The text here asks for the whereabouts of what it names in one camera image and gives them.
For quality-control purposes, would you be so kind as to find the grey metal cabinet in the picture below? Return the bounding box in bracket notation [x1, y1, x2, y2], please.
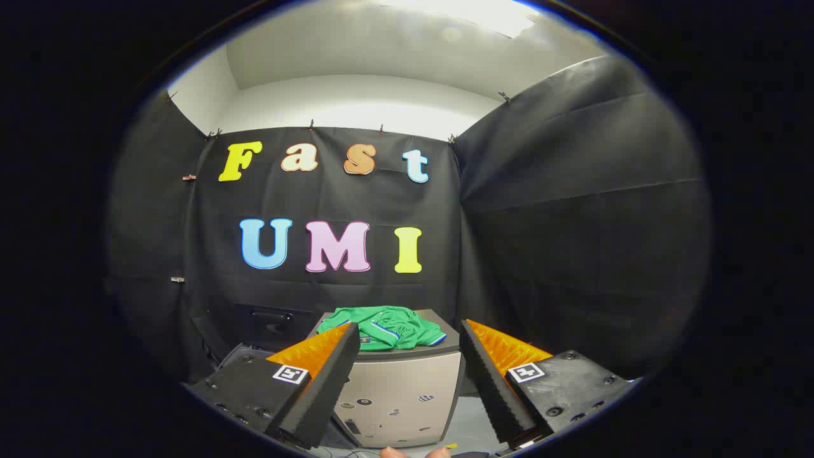
[307, 309, 464, 449]

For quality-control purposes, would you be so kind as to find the black backdrop cloth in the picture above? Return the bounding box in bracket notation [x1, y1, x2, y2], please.
[105, 54, 712, 384]

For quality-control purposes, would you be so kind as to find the dark grey washing machine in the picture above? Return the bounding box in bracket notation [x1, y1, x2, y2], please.
[192, 303, 319, 382]

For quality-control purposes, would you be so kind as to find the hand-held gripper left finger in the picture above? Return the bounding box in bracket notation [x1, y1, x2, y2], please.
[183, 322, 361, 450]

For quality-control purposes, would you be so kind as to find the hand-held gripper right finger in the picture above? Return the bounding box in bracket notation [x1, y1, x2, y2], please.
[459, 319, 640, 451]

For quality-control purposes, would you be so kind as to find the green polo shirt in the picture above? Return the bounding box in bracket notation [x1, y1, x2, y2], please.
[317, 306, 448, 352]

